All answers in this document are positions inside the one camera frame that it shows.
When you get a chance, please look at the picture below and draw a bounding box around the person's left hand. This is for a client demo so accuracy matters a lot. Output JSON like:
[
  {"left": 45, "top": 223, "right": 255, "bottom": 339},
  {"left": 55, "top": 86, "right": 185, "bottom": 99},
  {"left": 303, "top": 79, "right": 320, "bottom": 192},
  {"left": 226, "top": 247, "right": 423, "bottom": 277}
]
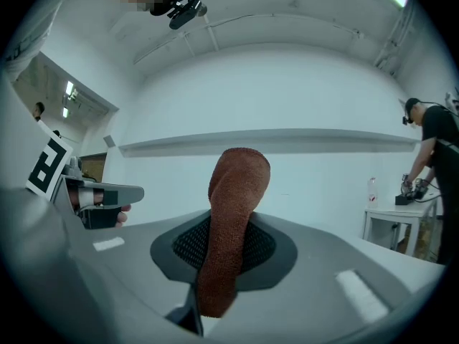
[{"left": 69, "top": 187, "right": 133, "bottom": 229}]

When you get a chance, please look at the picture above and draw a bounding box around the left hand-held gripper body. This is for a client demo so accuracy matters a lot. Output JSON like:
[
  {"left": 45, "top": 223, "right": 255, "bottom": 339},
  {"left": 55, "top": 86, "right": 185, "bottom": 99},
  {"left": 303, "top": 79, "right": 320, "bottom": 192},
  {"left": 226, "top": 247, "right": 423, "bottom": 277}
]
[{"left": 25, "top": 134, "right": 123, "bottom": 230}]

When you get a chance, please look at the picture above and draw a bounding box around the black head-mounted camera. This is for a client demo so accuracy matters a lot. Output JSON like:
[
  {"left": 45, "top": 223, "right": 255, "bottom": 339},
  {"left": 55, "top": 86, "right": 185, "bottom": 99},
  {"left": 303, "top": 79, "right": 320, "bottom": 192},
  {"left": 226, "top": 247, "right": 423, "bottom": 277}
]
[{"left": 149, "top": 0, "right": 209, "bottom": 31}]

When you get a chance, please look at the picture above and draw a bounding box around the clear plastic bottle red label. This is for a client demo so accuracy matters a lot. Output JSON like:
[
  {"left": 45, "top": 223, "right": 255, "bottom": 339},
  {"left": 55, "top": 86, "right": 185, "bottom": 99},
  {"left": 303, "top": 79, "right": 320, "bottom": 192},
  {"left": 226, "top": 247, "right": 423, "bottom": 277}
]
[{"left": 367, "top": 176, "right": 379, "bottom": 211}]

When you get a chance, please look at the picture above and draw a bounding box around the brown wiping cloth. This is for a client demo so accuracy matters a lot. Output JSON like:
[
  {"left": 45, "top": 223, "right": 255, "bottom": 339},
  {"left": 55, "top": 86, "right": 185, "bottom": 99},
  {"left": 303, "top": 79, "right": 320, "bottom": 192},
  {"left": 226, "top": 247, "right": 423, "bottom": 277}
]
[{"left": 196, "top": 147, "right": 272, "bottom": 320}]

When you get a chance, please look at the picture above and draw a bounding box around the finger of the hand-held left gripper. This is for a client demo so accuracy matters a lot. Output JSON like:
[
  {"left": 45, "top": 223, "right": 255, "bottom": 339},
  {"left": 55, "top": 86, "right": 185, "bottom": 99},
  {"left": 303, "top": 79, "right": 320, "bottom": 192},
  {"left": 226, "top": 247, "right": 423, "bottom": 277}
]
[{"left": 103, "top": 183, "right": 146, "bottom": 207}]

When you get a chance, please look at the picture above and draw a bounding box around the ceiling conduit pipe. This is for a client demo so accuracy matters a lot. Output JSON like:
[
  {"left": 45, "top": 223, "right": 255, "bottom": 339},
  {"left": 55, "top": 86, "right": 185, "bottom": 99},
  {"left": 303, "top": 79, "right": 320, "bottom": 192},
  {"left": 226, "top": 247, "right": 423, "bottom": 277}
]
[{"left": 132, "top": 11, "right": 360, "bottom": 65}]

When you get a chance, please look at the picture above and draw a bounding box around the person's pale shirt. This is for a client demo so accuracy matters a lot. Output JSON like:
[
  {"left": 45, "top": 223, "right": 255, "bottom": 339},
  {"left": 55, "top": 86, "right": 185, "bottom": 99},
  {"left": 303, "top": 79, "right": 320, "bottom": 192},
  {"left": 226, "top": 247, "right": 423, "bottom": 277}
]
[{"left": 0, "top": 0, "right": 77, "bottom": 82}]

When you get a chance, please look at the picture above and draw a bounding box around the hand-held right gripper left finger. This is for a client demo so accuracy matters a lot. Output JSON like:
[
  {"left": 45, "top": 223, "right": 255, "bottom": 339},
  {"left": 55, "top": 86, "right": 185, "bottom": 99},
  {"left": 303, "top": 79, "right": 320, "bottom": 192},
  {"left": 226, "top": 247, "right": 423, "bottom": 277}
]
[{"left": 1, "top": 188, "right": 217, "bottom": 344}]

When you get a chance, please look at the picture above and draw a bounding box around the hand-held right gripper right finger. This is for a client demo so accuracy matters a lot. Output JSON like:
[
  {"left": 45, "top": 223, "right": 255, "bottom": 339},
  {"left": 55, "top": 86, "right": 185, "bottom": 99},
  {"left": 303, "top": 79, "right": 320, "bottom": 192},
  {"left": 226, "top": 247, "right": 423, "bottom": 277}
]
[{"left": 202, "top": 212, "right": 446, "bottom": 344}]

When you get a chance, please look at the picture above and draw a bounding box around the small white side table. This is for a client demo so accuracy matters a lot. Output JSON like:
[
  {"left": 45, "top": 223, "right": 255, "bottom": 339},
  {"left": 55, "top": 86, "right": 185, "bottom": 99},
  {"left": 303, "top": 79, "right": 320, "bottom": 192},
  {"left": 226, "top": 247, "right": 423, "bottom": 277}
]
[{"left": 363, "top": 188, "right": 444, "bottom": 258}]

